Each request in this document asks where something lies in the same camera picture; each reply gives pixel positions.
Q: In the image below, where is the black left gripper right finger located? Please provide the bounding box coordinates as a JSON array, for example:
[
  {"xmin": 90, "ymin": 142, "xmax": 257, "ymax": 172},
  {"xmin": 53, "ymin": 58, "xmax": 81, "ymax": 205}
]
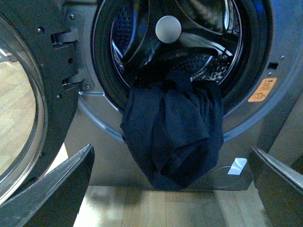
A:
[{"xmin": 248, "ymin": 146, "xmax": 303, "ymax": 227}]

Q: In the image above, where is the grey front-load washing machine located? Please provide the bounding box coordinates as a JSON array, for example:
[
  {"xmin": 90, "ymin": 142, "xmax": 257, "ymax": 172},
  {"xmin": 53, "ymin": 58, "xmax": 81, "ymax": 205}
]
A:
[{"xmin": 63, "ymin": 0, "xmax": 303, "ymax": 191}]

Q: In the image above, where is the open washing machine door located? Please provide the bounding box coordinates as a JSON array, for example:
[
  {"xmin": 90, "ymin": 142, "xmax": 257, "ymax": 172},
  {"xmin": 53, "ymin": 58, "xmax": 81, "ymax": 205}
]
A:
[{"xmin": 0, "ymin": 0, "xmax": 81, "ymax": 203}]

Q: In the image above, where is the stainless steel washer drum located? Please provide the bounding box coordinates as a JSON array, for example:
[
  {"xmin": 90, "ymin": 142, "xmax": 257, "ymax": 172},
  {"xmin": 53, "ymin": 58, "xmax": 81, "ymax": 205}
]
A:
[{"xmin": 111, "ymin": 0, "xmax": 242, "ymax": 87}]

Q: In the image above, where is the dark navy garment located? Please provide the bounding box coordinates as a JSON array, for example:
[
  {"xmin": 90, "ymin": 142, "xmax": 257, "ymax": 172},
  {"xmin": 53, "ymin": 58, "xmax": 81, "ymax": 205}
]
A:
[{"xmin": 120, "ymin": 71, "xmax": 224, "ymax": 191}]

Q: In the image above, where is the white paper tag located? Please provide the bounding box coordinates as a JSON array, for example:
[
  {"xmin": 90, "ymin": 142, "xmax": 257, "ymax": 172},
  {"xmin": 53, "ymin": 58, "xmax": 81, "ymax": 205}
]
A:
[{"xmin": 227, "ymin": 157, "xmax": 247, "ymax": 175}]

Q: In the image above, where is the orange warning sticker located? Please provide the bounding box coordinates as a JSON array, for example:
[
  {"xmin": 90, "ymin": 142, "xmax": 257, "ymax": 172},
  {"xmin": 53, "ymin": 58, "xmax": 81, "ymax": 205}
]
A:
[{"xmin": 248, "ymin": 78, "xmax": 277, "ymax": 102}]

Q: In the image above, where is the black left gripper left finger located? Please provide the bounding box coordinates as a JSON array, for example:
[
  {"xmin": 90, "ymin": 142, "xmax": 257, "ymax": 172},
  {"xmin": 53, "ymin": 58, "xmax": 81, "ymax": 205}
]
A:
[{"xmin": 0, "ymin": 144, "xmax": 95, "ymax": 227}]

